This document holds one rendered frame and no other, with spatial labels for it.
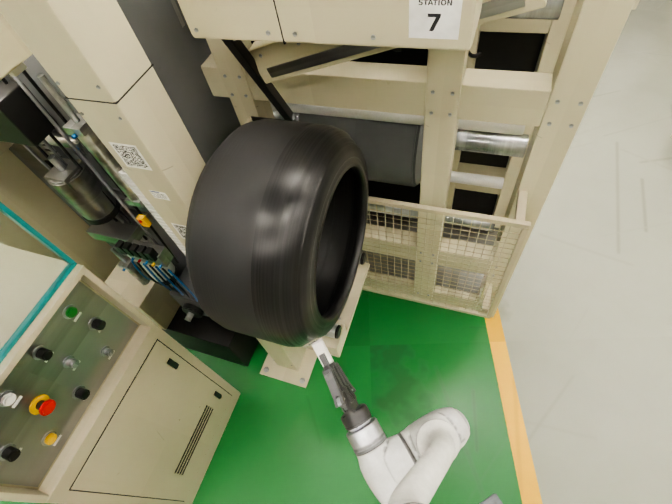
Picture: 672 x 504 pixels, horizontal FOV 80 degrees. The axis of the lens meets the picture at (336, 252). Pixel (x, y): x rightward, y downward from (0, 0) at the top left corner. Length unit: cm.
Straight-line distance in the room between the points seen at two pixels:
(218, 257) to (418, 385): 147
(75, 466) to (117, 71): 110
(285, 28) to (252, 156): 27
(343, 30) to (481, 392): 175
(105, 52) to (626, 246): 260
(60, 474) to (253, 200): 99
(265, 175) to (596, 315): 200
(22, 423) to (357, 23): 125
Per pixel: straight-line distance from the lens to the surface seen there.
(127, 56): 94
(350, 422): 109
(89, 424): 150
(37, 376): 134
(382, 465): 110
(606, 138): 340
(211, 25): 102
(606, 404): 233
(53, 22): 87
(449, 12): 83
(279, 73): 118
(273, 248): 83
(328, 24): 89
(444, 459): 95
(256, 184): 87
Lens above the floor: 207
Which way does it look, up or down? 55 degrees down
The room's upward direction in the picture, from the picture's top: 14 degrees counter-clockwise
